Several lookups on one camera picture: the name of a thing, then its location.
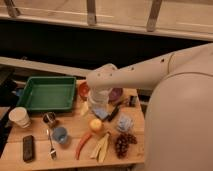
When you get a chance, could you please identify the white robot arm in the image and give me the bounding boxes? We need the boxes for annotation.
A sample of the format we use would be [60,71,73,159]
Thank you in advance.
[86,43,213,171]

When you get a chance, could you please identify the white paper cup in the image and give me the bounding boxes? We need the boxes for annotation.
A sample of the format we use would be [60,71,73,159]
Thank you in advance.
[9,107,31,128]

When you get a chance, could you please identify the small black clip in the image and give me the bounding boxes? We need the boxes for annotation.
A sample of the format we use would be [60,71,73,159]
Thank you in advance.
[128,95,136,107]

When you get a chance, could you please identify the purple bowl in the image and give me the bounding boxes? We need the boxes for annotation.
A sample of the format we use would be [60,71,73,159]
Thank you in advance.
[109,88,123,102]

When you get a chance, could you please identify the green plastic tray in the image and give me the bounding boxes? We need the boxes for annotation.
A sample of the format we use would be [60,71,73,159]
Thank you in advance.
[17,76,76,113]

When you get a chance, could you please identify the dark chocolate bar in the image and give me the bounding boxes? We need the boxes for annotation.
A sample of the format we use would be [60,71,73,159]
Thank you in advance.
[23,135,35,162]

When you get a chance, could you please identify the metal cup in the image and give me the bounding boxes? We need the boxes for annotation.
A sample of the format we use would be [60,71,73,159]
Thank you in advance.
[43,112,57,128]

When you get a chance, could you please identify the blue sponge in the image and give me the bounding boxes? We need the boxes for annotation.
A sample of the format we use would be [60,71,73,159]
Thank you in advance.
[93,108,109,120]

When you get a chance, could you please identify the bunch of dark grapes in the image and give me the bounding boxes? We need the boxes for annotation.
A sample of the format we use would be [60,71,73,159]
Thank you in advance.
[115,133,137,158]

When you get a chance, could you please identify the banana peel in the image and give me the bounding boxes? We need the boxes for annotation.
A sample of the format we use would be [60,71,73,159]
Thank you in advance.
[90,133,110,163]

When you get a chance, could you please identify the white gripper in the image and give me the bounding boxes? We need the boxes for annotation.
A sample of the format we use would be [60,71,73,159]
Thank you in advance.
[80,88,111,116]

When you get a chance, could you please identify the yellow apple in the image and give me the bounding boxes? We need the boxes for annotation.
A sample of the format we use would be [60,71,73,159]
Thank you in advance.
[89,119,103,132]

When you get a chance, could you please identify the silver fork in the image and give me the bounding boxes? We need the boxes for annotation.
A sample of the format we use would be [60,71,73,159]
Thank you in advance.
[46,129,57,160]

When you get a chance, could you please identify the black marker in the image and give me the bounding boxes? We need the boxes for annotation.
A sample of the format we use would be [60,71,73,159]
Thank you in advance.
[108,103,121,122]

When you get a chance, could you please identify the blue plastic cup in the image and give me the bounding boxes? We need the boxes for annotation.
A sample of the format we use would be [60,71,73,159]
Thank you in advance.
[52,127,68,144]

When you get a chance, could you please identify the orange bowl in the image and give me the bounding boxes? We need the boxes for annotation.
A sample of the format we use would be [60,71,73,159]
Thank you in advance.
[78,82,89,100]

